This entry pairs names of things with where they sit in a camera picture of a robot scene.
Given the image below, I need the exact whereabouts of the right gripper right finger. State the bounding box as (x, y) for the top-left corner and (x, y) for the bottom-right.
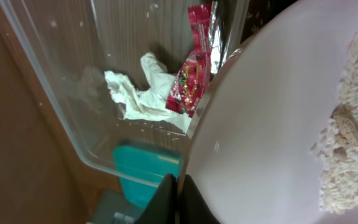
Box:
(179, 174), (220, 224)

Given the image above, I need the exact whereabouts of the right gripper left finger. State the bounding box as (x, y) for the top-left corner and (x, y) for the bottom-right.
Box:
(134, 174), (177, 224)

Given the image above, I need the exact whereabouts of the large white plate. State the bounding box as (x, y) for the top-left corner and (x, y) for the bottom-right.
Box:
(186, 0), (358, 223)

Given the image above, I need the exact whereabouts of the white napkin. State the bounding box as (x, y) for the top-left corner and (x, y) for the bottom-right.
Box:
(104, 52), (191, 133)

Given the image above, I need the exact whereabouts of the red snack wrapper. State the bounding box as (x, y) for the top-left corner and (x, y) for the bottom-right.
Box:
(165, 1), (223, 117)

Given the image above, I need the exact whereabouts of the grey dishwasher rack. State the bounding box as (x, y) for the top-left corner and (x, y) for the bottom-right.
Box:
(86, 190), (144, 224)

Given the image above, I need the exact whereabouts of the teal plastic tray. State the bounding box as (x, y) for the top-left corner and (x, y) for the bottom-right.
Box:
(113, 143), (183, 208)

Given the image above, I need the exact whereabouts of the clear plastic bin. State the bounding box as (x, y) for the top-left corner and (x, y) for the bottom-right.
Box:
(0, 0), (251, 189)

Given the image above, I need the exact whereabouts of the pile of white rice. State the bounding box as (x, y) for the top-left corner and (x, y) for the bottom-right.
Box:
(311, 32), (358, 214)

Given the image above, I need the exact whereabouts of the black tray bin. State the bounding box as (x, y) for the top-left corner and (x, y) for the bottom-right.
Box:
(241, 0), (297, 43)

